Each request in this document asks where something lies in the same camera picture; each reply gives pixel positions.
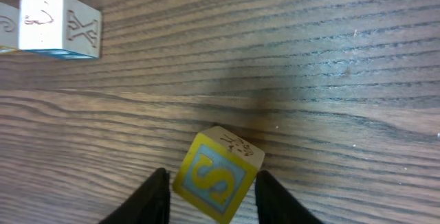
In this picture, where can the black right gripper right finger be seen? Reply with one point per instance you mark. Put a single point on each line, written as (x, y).
(276, 205)

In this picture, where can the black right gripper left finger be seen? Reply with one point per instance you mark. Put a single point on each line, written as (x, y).
(149, 204)

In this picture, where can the yellow letter S block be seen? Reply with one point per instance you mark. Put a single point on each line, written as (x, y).
(217, 172)

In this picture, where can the wooden block blue base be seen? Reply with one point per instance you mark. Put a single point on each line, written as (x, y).
(67, 29)

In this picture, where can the wooden block far left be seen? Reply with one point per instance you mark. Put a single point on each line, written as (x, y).
(9, 28)

